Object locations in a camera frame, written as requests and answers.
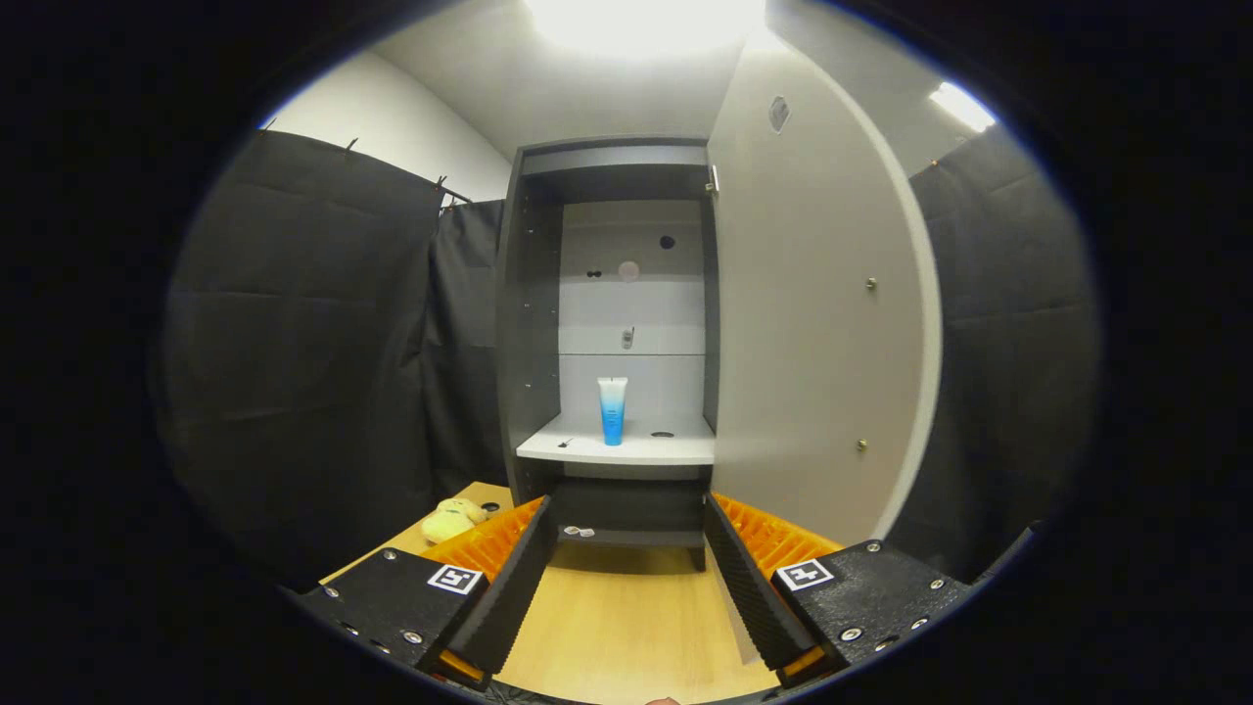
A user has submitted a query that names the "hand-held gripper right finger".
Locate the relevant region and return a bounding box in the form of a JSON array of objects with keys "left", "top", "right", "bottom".
[{"left": 703, "top": 490, "right": 975, "bottom": 686}]

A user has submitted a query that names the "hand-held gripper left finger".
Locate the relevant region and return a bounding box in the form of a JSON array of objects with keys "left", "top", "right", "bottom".
[{"left": 294, "top": 494, "right": 554, "bottom": 691}]

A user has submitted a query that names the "white and blue tube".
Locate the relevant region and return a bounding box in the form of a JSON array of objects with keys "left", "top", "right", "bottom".
[{"left": 597, "top": 376, "right": 629, "bottom": 447}]

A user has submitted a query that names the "beige cabinet door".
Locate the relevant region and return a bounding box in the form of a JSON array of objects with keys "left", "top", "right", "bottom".
[{"left": 707, "top": 29, "right": 943, "bottom": 549}]

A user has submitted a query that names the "yellow plush toy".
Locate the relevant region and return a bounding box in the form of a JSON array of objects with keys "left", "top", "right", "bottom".
[{"left": 421, "top": 497, "right": 487, "bottom": 545}]

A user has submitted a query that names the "dark grey cabinet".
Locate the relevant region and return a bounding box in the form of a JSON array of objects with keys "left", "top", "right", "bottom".
[{"left": 494, "top": 134, "right": 722, "bottom": 574}]

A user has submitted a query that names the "black backdrop cloth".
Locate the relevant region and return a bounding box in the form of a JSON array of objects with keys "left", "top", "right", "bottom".
[{"left": 162, "top": 127, "right": 1102, "bottom": 588}]

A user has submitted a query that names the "double ceiling light panel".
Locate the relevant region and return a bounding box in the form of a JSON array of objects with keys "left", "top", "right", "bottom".
[{"left": 928, "top": 81, "right": 998, "bottom": 134}]

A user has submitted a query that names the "large ceiling light panel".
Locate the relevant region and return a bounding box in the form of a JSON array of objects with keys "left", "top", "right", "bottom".
[{"left": 524, "top": 0, "right": 769, "bottom": 58}]

